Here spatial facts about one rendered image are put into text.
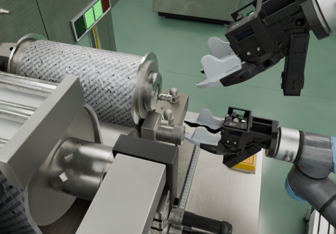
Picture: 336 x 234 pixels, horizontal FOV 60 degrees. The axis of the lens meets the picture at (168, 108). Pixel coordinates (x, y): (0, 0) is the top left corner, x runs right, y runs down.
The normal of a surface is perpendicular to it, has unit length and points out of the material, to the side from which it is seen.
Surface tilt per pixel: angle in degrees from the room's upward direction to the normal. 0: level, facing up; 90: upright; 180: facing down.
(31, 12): 90
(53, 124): 90
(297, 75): 89
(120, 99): 74
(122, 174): 0
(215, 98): 0
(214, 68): 86
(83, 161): 20
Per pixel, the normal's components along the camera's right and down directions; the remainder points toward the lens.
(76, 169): -0.17, -0.18
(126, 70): -0.11, -0.40
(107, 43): -0.28, 0.66
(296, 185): -0.87, 0.34
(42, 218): 0.96, 0.19
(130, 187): 0.00, -0.73
